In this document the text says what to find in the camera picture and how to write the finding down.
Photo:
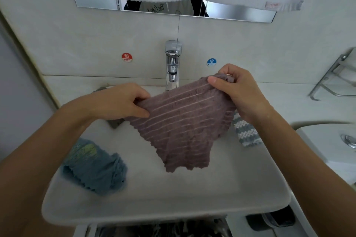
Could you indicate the person's left hand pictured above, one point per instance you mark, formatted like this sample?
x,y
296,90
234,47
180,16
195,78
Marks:
x,y
108,103

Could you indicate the person's right hand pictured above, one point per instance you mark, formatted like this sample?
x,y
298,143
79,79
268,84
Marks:
x,y
242,92

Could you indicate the stained grey striped cloth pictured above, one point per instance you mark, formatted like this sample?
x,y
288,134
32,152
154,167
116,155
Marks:
x,y
247,134

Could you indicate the brown cloth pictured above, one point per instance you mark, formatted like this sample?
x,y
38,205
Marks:
x,y
183,120

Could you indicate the blue stained cloth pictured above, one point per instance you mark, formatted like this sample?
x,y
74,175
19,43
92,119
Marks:
x,y
94,167

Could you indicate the white ceramic sink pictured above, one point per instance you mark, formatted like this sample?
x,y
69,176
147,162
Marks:
x,y
183,189

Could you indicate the person's right forearm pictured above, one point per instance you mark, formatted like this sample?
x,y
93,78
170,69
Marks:
x,y
306,173

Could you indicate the person's left forearm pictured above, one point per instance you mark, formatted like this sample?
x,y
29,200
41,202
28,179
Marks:
x,y
30,162

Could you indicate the blue round sticker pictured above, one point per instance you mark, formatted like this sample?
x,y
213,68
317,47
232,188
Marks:
x,y
212,62

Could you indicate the red round sticker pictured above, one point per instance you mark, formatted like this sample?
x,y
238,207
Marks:
x,y
127,57

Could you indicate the chrome faucet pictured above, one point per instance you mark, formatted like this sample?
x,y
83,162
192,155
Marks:
x,y
173,64

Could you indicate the white toilet tank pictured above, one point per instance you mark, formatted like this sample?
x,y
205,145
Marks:
x,y
328,150

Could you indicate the chrome flush button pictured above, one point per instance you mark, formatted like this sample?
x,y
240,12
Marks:
x,y
349,140

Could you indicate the black bin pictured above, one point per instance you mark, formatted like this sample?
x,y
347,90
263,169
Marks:
x,y
272,218

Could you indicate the gray patterned trousers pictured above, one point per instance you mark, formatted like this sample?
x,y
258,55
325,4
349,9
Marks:
x,y
167,229

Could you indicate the wall mirror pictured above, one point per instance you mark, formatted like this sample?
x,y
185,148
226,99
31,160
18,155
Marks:
x,y
239,12

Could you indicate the metal wall shelf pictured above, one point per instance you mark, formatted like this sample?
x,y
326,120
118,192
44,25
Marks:
x,y
334,81

